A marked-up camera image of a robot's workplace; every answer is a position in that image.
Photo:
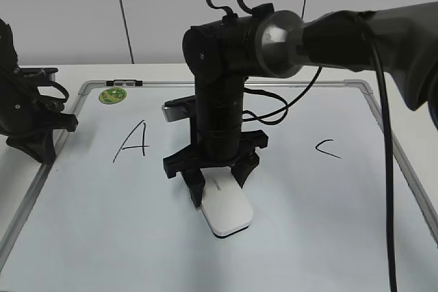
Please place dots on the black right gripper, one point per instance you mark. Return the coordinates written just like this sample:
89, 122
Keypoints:
192, 158

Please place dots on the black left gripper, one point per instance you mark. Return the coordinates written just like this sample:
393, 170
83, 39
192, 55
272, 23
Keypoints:
30, 109

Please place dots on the white whiteboard eraser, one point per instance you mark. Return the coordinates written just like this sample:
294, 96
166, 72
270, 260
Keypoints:
224, 204

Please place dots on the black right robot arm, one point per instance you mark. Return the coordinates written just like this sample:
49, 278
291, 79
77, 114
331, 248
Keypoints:
277, 44

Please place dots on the black and silver board clip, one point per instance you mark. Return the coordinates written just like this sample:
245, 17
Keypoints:
130, 83

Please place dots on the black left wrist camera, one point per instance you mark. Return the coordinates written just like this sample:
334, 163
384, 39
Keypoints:
37, 73

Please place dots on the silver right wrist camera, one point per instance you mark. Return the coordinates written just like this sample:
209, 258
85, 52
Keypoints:
180, 108

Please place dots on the white whiteboard with grey frame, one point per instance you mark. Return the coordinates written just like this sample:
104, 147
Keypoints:
109, 219

